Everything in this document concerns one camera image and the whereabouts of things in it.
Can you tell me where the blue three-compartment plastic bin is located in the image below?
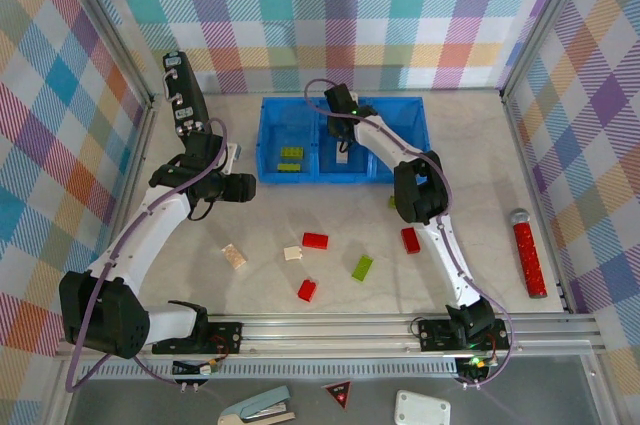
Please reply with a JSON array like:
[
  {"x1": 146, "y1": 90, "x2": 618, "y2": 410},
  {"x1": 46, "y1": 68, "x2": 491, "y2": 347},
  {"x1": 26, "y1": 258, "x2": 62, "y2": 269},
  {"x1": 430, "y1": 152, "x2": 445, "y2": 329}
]
[{"x1": 257, "y1": 96, "x2": 432, "y2": 187}]

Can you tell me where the black hub box with ports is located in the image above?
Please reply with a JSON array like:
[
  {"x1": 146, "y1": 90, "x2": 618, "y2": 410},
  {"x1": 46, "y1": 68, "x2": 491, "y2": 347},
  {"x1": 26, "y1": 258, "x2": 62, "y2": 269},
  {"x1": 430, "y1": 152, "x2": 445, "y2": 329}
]
[{"x1": 162, "y1": 50, "x2": 214, "y2": 137}]

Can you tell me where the left small connector board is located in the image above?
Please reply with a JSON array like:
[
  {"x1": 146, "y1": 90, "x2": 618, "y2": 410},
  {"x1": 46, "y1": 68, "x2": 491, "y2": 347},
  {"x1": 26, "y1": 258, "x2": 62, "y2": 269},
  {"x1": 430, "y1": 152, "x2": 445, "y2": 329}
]
[{"x1": 172, "y1": 357, "x2": 222, "y2": 377}]

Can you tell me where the small connector board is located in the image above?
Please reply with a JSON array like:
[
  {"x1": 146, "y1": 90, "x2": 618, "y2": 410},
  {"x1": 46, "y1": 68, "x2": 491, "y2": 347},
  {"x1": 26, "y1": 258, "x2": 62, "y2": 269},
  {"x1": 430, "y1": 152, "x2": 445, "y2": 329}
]
[
  {"x1": 455, "y1": 354, "x2": 492, "y2": 382},
  {"x1": 172, "y1": 357, "x2": 222, "y2": 377}
]

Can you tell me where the light blue stapler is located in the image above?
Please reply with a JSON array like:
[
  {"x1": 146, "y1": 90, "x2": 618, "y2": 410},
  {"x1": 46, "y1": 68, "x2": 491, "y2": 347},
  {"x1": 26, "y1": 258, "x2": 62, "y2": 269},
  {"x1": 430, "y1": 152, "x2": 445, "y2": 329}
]
[{"x1": 217, "y1": 384, "x2": 297, "y2": 425}]

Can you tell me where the red glitter toy microphone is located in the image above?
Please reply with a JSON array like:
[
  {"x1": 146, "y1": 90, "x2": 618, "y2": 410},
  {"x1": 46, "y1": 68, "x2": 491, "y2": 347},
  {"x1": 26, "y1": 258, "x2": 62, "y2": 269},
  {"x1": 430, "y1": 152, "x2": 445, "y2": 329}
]
[{"x1": 508, "y1": 208, "x2": 549, "y2": 300}]

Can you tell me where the red black triangle badge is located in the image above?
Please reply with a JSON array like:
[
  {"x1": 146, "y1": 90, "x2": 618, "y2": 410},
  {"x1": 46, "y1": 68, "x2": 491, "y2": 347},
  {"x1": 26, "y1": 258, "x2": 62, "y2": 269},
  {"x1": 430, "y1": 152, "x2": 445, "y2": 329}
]
[{"x1": 322, "y1": 379, "x2": 354, "y2": 411}]

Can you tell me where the right small connector board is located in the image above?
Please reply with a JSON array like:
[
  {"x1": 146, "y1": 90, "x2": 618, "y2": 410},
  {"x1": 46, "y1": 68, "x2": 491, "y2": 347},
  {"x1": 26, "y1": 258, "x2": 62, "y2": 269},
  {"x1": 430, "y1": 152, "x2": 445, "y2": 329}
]
[{"x1": 455, "y1": 354, "x2": 492, "y2": 382}]

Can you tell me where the white rectangular plate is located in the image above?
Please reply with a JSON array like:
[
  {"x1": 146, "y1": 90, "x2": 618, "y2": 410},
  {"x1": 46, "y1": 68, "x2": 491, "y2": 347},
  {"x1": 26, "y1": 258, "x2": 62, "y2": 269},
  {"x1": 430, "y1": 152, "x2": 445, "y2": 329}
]
[{"x1": 393, "y1": 389, "x2": 451, "y2": 425}]

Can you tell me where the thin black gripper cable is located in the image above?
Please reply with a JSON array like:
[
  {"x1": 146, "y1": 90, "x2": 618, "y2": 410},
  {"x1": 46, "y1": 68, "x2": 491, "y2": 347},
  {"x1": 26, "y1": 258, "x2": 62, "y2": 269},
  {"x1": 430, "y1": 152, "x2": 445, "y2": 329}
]
[{"x1": 187, "y1": 197, "x2": 215, "y2": 223}]

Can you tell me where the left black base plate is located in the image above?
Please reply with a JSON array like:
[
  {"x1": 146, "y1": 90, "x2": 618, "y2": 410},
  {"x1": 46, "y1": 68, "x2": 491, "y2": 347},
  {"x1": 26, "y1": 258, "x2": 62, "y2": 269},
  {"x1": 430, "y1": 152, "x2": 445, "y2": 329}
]
[{"x1": 152, "y1": 322, "x2": 244, "y2": 356}]

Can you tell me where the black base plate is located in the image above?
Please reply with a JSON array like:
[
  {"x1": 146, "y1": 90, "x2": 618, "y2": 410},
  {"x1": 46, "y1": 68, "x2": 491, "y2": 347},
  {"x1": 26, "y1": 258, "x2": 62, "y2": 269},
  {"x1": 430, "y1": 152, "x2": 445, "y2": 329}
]
[
  {"x1": 417, "y1": 316, "x2": 511, "y2": 352},
  {"x1": 152, "y1": 322, "x2": 244, "y2": 356}
]

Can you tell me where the aluminium extrusion rail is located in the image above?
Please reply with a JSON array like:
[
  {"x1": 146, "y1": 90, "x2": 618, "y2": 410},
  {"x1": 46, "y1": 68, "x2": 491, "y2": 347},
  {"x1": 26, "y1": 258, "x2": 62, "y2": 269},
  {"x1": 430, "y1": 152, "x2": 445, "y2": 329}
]
[{"x1": 54, "y1": 313, "x2": 604, "y2": 362}]

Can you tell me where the left aluminium frame post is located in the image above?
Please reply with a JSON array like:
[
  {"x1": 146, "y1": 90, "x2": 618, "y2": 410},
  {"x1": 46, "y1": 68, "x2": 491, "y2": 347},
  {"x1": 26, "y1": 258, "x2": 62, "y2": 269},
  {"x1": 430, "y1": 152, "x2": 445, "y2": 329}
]
[{"x1": 48, "y1": 0, "x2": 157, "y2": 107}]

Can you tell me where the aluminium frame post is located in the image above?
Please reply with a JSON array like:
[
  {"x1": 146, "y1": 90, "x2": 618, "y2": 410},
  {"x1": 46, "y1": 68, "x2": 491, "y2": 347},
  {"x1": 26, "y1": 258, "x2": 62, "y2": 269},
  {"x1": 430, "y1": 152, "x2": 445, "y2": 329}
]
[
  {"x1": 501, "y1": 0, "x2": 596, "y2": 102},
  {"x1": 48, "y1": 0, "x2": 157, "y2": 107}
]

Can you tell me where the grey slotted cable duct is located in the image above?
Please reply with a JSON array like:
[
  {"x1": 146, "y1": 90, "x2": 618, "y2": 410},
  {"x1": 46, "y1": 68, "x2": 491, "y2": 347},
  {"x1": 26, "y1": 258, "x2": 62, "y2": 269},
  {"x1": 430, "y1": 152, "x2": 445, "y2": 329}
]
[{"x1": 79, "y1": 361, "x2": 461, "y2": 379}]

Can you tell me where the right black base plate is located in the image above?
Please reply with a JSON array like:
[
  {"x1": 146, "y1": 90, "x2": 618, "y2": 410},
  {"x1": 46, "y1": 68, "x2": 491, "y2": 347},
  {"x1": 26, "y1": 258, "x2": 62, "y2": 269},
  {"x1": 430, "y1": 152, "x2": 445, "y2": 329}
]
[{"x1": 417, "y1": 316, "x2": 511, "y2": 352}]

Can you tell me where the right aluminium frame post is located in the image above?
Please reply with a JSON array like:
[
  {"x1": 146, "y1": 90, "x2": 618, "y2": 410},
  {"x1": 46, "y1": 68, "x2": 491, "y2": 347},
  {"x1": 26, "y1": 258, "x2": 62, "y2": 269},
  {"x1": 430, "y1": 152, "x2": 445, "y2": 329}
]
[{"x1": 501, "y1": 0, "x2": 596, "y2": 102}]

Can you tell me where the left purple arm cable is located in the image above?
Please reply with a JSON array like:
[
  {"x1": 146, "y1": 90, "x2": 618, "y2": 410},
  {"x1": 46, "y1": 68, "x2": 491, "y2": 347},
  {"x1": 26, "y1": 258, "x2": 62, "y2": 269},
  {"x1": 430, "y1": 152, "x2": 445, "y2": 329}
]
[{"x1": 64, "y1": 117, "x2": 229, "y2": 393}]

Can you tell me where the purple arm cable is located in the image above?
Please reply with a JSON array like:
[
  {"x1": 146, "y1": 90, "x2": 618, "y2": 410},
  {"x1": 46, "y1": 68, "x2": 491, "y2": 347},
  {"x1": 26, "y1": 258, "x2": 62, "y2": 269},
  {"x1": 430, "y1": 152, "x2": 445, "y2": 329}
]
[
  {"x1": 64, "y1": 117, "x2": 229, "y2": 393},
  {"x1": 304, "y1": 78, "x2": 514, "y2": 389}
]

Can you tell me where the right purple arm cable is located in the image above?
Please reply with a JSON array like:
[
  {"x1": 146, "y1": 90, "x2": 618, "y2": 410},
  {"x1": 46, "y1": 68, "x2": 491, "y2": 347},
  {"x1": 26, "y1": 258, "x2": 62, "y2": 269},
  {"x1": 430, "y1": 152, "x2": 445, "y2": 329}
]
[{"x1": 304, "y1": 78, "x2": 514, "y2": 389}]

